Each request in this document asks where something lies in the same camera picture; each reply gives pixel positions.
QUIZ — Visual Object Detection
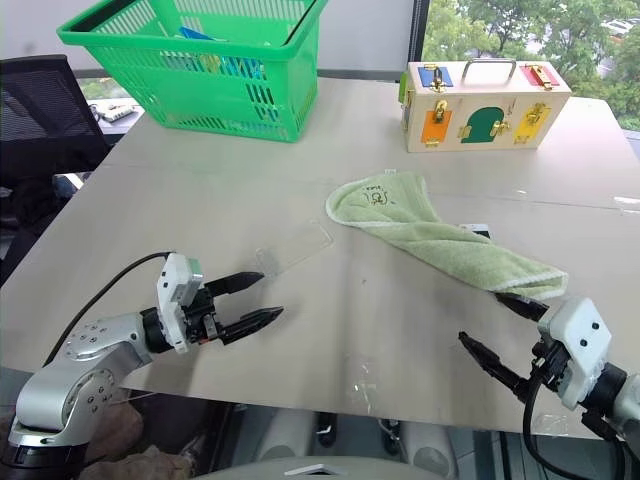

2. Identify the white smartphone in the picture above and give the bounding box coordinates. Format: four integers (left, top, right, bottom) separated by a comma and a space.
458, 223, 494, 241

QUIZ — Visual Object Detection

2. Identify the grey robot torso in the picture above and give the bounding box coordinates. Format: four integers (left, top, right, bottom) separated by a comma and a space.
194, 453, 451, 480

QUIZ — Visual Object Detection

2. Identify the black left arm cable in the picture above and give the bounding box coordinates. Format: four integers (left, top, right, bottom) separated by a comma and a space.
42, 251, 176, 369

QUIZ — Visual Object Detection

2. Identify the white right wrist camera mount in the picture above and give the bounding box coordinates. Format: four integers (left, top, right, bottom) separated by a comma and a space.
537, 296, 614, 411

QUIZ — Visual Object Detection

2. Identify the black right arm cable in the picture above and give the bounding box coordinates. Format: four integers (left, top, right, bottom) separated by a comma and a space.
522, 367, 640, 480

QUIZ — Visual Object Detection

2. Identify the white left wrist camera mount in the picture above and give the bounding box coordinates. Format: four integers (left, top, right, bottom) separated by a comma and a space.
155, 252, 206, 355

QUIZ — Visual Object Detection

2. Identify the brown rounded shape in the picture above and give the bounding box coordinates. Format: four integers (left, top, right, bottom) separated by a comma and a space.
0, 394, 196, 480

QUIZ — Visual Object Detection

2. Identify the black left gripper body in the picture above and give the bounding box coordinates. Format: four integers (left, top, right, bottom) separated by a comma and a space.
182, 285, 226, 346

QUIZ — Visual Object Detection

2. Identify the circuit board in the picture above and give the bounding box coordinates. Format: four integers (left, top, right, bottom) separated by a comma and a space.
88, 102, 139, 124

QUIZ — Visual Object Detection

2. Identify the black office chair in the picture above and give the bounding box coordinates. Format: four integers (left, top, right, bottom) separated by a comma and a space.
0, 53, 117, 286

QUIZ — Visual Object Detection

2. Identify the dark window frame post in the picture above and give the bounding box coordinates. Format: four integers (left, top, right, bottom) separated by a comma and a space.
407, 0, 432, 76

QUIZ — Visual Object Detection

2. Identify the blue packet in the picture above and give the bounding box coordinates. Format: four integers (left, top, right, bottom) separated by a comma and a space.
177, 25, 227, 44

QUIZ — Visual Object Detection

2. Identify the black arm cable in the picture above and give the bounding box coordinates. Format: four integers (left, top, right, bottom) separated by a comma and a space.
522, 367, 640, 480
42, 251, 176, 369

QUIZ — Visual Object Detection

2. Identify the green plastic shopping basket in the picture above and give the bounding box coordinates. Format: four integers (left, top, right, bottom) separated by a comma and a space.
55, 0, 331, 144

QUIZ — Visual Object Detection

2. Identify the wooden lock box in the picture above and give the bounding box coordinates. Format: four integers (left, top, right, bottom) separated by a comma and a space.
398, 58, 573, 155

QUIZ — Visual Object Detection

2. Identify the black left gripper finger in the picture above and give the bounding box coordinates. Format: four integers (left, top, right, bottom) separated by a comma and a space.
214, 305, 286, 348
204, 271, 267, 298

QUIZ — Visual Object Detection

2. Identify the light green towel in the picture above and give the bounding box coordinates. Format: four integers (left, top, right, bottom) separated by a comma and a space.
325, 171, 570, 302

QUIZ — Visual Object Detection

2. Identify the grey rounded shape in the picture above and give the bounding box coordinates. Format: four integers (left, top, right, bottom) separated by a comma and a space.
239, 407, 321, 472
399, 419, 459, 479

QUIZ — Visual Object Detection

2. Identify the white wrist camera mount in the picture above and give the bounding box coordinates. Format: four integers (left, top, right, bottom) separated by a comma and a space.
537, 296, 614, 411
155, 252, 206, 355

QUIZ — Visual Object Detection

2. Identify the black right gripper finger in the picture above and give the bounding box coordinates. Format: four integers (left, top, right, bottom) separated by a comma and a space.
494, 292, 551, 323
458, 331, 534, 406

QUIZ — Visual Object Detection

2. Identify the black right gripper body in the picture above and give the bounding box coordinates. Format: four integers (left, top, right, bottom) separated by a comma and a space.
530, 332, 577, 396

